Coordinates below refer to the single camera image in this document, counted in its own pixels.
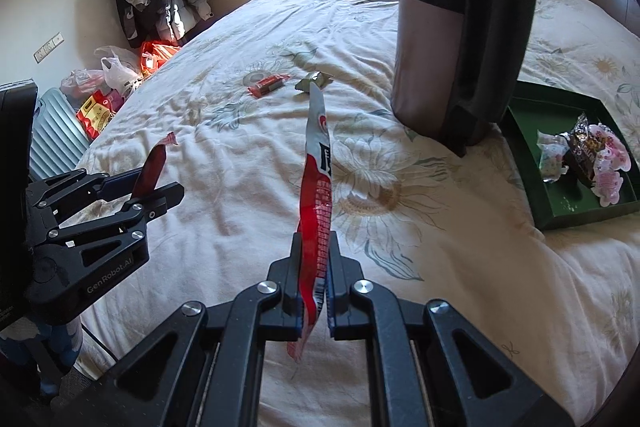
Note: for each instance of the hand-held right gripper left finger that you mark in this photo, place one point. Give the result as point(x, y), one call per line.
point(285, 287)

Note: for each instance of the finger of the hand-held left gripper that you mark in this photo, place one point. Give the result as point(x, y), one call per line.
point(150, 204)
point(75, 189)

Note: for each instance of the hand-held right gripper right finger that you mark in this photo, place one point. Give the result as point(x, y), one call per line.
point(345, 292)

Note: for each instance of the dark red snack packet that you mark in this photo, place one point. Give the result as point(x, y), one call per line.
point(150, 167)

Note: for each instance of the green box tray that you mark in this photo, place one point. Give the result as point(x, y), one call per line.
point(565, 202)

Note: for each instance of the small white candy packet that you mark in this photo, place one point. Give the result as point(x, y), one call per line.
point(550, 154)

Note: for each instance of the brown snack packet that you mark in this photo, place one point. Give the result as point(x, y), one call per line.
point(582, 147)

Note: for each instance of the pink cartoon snack packet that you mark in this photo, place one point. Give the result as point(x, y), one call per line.
point(610, 177)

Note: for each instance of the light blue suitcase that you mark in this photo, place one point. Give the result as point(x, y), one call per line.
point(55, 132)

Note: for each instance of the yellow red snack bag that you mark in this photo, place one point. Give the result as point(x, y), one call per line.
point(95, 114)

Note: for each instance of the pink plastic bag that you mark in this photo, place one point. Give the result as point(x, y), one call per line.
point(80, 82)

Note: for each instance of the white plastic bag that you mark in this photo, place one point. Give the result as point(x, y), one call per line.
point(120, 74)

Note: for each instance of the red plastic bag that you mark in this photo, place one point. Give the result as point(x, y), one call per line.
point(157, 57)

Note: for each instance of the small red candy bar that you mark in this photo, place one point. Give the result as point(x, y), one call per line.
point(267, 84)

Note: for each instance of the green wrapped candy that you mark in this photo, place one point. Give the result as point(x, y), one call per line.
point(302, 83)

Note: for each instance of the black electric kettle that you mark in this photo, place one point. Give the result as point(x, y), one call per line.
point(430, 57)

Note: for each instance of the white wall socket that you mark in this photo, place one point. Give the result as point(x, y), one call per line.
point(48, 47)

